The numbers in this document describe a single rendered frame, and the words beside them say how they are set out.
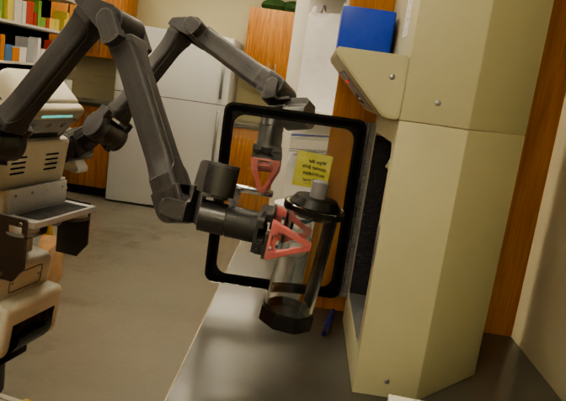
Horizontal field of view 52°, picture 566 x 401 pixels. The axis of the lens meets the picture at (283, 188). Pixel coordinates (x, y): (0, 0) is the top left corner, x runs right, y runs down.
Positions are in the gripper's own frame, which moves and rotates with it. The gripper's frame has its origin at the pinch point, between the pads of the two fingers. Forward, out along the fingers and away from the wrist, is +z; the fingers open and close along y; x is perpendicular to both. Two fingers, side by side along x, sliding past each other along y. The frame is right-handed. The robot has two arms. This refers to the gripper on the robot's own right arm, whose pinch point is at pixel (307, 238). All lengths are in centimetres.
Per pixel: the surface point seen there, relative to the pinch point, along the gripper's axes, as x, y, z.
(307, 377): 23.3, -5.3, 5.6
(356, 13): -41.0, 12.9, -0.1
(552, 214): -10, 30, 54
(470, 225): -9.5, -2.7, 26.4
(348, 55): -32.3, -7.1, -0.6
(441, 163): -19.2, -7.2, 17.8
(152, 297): 128, 244, -76
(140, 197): 130, 477, -156
